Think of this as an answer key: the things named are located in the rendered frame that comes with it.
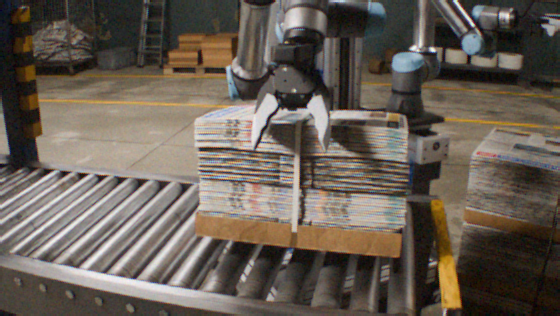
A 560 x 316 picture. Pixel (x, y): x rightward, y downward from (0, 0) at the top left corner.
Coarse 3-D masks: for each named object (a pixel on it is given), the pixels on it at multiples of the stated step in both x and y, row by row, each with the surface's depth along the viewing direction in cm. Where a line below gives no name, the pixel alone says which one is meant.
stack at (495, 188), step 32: (480, 160) 140; (512, 160) 135; (544, 160) 135; (480, 192) 143; (512, 192) 137; (544, 192) 131; (544, 224) 134; (480, 256) 148; (512, 256) 142; (544, 256) 136; (544, 288) 138
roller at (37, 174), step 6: (42, 168) 137; (30, 174) 132; (36, 174) 134; (42, 174) 135; (18, 180) 128; (24, 180) 129; (30, 180) 130; (36, 180) 132; (12, 186) 124; (18, 186) 125; (24, 186) 127; (0, 192) 120; (6, 192) 121; (12, 192) 122; (0, 198) 118; (6, 198) 120
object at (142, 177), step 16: (0, 160) 143; (16, 160) 144; (32, 160) 143; (64, 176) 136; (128, 176) 132; (144, 176) 132; (160, 176) 132; (176, 176) 132; (192, 176) 132; (416, 208) 117; (416, 224) 118; (432, 224) 118; (416, 240) 120; (432, 240) 119
